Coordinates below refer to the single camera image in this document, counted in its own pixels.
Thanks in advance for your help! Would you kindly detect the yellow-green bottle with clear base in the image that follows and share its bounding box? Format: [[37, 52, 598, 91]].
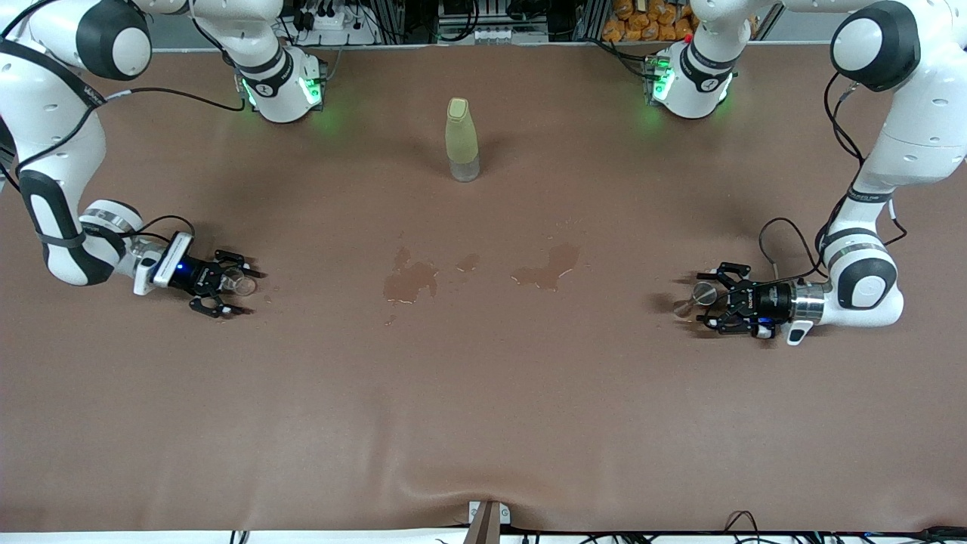
[[445, 97, 481, 183]]

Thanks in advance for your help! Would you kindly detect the brown table mat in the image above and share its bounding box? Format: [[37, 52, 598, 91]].
[[0, 42, 967, 533]]

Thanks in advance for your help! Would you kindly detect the black cable loop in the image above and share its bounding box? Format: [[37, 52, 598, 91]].
[[723, 511, 761, 544]]

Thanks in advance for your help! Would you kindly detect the large brown liquid puddle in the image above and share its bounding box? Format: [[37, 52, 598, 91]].
[[382, 247, 440, 305]]

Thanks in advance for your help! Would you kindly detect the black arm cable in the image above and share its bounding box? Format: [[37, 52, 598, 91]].
[[0, 38, 246, 243], [758, 72, 907, 284]]

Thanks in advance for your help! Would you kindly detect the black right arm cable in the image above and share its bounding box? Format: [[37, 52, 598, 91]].
[[0, 38, 246, 243]]

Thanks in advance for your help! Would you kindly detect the orange snack packets pile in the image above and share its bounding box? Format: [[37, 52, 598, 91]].
[[602, 0, 697, 42]]

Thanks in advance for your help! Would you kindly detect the white power strip with plugs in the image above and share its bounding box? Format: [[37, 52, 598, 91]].
[[291, 0, 378, 48]]

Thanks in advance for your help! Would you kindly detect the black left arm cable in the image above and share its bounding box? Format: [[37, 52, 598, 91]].
[[758, 72, 907, 284]]

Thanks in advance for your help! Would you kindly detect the steel double cone jigger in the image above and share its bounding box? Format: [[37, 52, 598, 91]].
[[674, 281, 718, 319]]

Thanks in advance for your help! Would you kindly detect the metal table clamp bracket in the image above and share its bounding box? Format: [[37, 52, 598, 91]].
[[468, 500, 511, 544]]

